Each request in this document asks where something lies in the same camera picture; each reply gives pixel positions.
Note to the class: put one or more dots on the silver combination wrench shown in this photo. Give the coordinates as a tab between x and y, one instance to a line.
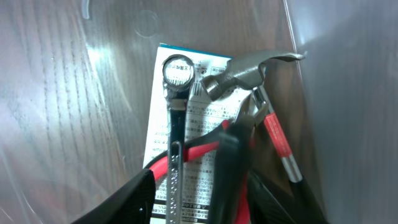
178	77

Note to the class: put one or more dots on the clear plastic container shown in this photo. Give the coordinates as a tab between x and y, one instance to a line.
76	95

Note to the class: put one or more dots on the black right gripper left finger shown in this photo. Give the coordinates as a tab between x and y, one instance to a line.
131	204

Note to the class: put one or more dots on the small claw hammer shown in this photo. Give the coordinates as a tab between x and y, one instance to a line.
248	73

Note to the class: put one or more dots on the blue white screw box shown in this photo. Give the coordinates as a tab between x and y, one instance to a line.
203	115

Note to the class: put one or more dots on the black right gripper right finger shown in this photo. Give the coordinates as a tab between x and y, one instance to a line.
268	204

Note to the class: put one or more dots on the red handled cutting pliers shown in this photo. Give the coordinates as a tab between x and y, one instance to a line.
233	143

